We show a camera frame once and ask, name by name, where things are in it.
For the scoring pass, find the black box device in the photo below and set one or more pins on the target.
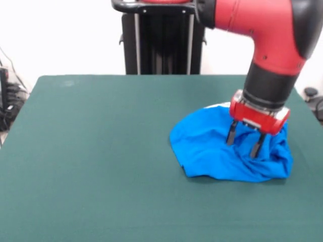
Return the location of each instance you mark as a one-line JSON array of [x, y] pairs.
[[3, 85]]

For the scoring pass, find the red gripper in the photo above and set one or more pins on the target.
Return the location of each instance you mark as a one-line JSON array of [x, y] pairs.
[[260, 119]]

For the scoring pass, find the black office chair base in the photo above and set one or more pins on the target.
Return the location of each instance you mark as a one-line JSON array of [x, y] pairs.
[[315, 103]]

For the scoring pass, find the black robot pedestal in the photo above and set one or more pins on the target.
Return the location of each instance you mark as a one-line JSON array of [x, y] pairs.
[[164, 37]]

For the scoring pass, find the dark green table cloth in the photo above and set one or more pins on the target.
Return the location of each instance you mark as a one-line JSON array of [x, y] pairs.
[[101, 164]]

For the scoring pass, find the blue printed shirt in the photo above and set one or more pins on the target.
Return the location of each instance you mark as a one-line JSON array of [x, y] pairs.
[[202, 141]]

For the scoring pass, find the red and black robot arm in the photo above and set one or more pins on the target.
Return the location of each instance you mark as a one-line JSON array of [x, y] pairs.
[[272, 37]]

